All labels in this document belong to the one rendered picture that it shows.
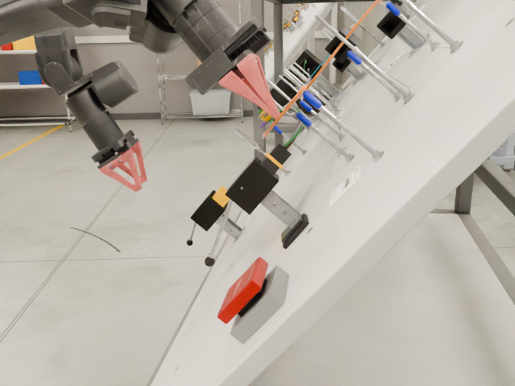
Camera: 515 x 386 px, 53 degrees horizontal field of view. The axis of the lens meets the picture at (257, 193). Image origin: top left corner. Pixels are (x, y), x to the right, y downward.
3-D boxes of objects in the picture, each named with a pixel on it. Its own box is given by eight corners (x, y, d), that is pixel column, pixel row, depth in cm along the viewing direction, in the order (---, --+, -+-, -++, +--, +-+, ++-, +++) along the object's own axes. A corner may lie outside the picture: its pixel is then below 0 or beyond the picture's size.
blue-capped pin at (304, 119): (346, 163, 64) (292, 118, 63) (354, 154, 64) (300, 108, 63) (347, 165, 62) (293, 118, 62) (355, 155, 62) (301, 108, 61)
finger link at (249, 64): (250, 139, 65) (201, 80, 64) (296, 103, 63) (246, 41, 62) (244, 147, 58) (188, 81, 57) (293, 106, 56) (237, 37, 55)
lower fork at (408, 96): (417, 93, 58) (320, 8, 57) (405, 105, 58) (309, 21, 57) (414, 91, 60) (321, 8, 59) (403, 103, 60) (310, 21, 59)
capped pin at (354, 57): (402, 96, 64) (349, 49, 63) (394, 103, 65) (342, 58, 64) (405, 90, 65) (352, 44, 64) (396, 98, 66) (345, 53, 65)
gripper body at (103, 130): (136, 136, 103) (115, 104, 101) (125, 148, 93) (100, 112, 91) (109, 153, 104) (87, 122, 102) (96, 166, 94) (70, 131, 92)
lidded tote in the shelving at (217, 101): (190, 115, 766) (188, 93, 756) (193, 111, 806) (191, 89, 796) (231, 114, 767) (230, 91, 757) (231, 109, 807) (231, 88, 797)
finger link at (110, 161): (158, 174, 102) (130, 133, 100) (152, 184, 96) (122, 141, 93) (129, 191, 103) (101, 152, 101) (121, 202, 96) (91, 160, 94)
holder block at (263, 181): (251, 208, 68) (227, 188, 67) (279, 175, 67) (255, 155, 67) (249, 215, 64) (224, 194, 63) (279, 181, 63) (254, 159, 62)
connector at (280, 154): (265, 181, 66) (254, 171, 66) (290, 152, 66) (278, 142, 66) (267, 182, 63) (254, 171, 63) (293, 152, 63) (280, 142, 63)
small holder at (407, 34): (435, 22, 83) (401, -8, 83) (431, 37, 76) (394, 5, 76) (414, 44, 86) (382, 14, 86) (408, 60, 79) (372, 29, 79)
